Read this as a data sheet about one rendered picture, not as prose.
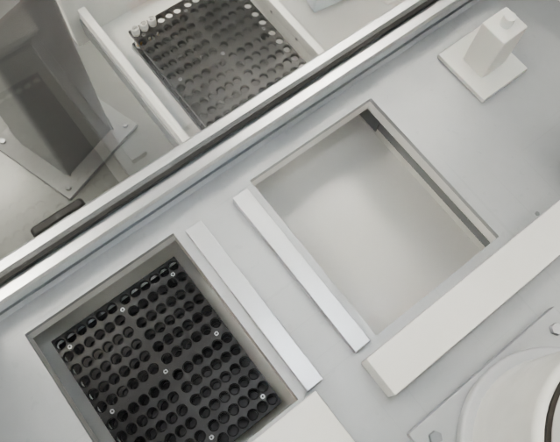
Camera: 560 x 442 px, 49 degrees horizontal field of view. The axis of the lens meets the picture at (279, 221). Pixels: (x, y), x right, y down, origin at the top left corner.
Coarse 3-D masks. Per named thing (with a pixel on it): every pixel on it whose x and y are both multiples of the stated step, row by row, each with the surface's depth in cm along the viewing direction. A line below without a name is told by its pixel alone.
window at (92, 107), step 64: (0, 0) 37; (64, 0) 40; (128, 0) 44; (192, 0) 48; (256, 0) 54; (320, 0) 62; (384, 0) 71; (0, 64) 41; (64, 64) 45; (128, 64) 50; (192, 64) 56; (256, 64) 63; (320, 64) 74; (0, 128) 46; (64, 128) 51; (128, 128) 57; (192, 128) 66; (0, 192) 52; (64, 192) 59; (128, 192) 68; (0, 256) 61
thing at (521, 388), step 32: (544, 320) 70; (512, 352) 69; (544, 352) 67; (480, 384) 65; (512, 384) 59; (544, 384) 52; (448, 416) 66; (480, 416) 63; (512, 416) 55; (544, 416) 50
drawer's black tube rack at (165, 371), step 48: (144, 288) 78; (192, 288) 78; (96, 336) 76; (144, 336) 73; (192, 336) 76; (96, 384) 71; (144, 384) 71; (192, 384) 71; (240, 384) 75; (144, 432) 69; (192, 432) 69; (240, 432) 70
